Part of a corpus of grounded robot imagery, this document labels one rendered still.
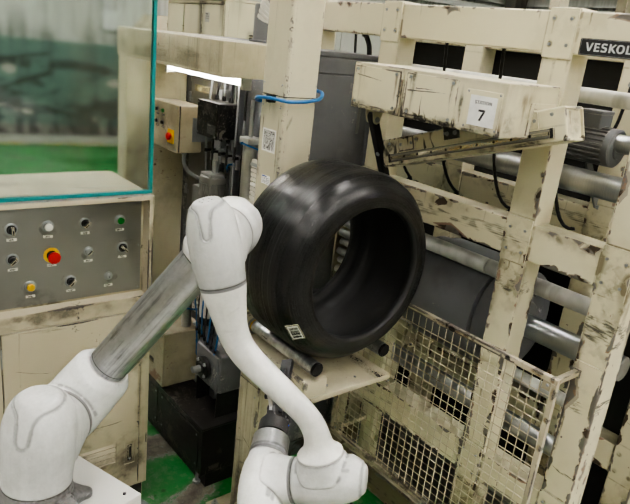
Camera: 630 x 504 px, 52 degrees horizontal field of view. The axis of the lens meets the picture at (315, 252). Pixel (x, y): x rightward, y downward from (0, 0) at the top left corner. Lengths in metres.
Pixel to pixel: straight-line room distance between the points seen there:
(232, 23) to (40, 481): 4.20
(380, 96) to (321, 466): 1.17
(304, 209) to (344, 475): 0.72
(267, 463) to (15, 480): 0.54
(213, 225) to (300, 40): 0.92
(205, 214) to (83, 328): 1.14
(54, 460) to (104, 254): 0.95
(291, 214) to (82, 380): 0.68
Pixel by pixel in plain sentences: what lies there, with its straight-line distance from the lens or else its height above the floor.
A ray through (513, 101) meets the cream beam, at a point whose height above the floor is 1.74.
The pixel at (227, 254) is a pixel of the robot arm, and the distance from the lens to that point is 1.30.
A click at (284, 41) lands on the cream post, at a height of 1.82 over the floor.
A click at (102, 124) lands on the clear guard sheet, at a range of 2.20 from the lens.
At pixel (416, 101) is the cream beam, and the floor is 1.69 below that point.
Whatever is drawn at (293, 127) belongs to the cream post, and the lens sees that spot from 2.09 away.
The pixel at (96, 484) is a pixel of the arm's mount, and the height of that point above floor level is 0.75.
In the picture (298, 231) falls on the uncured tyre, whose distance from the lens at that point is 1.74.
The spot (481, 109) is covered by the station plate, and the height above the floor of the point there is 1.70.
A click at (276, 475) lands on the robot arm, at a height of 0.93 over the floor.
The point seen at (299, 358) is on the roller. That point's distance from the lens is 1.98.
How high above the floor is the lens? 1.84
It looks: 18 degrees down
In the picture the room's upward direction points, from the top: 6 degrees clockwise
